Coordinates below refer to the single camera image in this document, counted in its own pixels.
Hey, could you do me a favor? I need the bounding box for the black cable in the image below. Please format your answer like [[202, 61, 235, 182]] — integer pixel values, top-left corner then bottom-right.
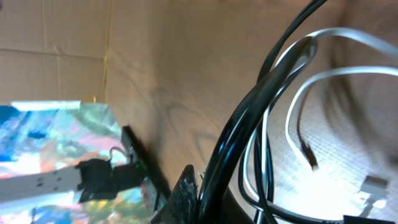
[[197, 0, 398, 224]]

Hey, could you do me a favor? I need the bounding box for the colourful reflective foil sheet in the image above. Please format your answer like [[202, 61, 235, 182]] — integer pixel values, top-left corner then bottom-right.
[[1, 101, 170, 223]]

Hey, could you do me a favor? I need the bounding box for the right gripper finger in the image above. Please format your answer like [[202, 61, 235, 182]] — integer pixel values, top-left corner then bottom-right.
[[150, 164, 198, 224]]

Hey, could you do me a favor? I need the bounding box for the cardboard panel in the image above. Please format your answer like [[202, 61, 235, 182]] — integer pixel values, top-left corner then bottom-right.
[[1, 0, 112, 103]]

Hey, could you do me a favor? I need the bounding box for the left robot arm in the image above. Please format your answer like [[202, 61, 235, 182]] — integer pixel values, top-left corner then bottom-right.
[[1, 159, 146, 206]]

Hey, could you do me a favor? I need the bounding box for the white cable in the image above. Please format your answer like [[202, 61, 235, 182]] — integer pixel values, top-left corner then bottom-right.
[[242, 27, 398, 206]]

